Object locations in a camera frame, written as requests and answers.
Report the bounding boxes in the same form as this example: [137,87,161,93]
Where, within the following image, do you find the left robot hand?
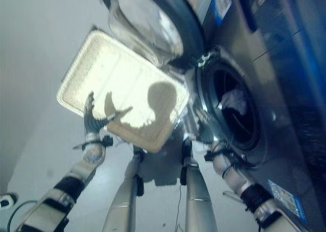
[83,91,115,135]

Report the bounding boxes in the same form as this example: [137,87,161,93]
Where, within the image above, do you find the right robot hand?
[195,107,222,144]

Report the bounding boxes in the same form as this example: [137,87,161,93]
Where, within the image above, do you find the white plastic laundry basket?
[56,29,191,153]

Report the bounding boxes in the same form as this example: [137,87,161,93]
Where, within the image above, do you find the light clothes in drum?
[217,89,248,115]

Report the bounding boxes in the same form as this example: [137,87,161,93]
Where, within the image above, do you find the grey front-load washing machine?
[167,0,326,232]

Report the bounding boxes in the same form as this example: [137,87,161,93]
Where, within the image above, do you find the round glass washing machine door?
[106,0,205,68]

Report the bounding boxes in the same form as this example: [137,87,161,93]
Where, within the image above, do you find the right silver robot leg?
[179,137,218,232]

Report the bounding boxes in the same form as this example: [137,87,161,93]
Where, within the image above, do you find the blue white info sticker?
[266,180,307,217]

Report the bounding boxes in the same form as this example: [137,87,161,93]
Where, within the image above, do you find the black and white shoe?
[0,192,19,209]

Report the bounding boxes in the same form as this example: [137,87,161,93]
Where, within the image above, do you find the blue energy label sticker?
[198,0,233,27]

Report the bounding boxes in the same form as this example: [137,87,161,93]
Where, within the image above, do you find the dark green cable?
[7,199,39,232]

